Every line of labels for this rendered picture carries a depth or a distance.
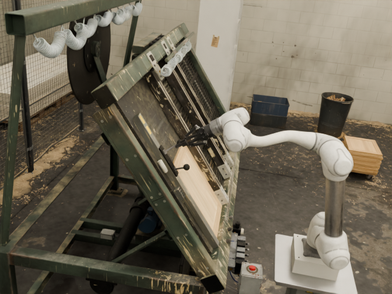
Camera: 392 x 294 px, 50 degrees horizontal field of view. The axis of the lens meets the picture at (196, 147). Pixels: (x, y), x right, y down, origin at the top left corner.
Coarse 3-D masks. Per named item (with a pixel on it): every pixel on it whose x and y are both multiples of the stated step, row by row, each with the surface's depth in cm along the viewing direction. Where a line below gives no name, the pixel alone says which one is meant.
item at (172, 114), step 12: (156, 72) 266; (156, 84) 271; (156, 96) 275; (168, 96) 278; (168, 108) 277; (180, 120) 279; (180, 132) 283; (204, 156) 294; (204, 168) 291; (216, 180) 298; (216, 192) 298
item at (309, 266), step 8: (296, 240) 277; (296, 248) 269; (296, 256) 262; (296, 264) 261; (304, 264) 260; (312, 264) 259; (320, 264) 258; (296, 272) 263; (304, 272) 262; (312, 272) 261; (320, 272) 260; (328, 272) 259; (336, 272) 258; (336, 280) 260
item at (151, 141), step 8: (136, 120) 230; (144, 120) 234; (144, 128) 232; (144, 136) 234; (152, 136) 235; (152, 144) 235; (168, 168) 240; (168, 176) 242; (176, 184) 243; (184, 192) 245; (184, 200) 247; (192, 200) 250; (192, 208) 248; (200, 216) 250; (200, 224) 252; (208, 232) 254; (208, 240) 256; (216, 240) 258
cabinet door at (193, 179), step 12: (180, 156) 267; (192, 156) 288; (192, 168) 280; (192, 180) 270; (204, 180) 290; (192, 192) 262; (204, 192) 280; (204, 204) 272; (216, 204) 293; (204, 216) 262; (216, 216) 282; (216, 228) 273
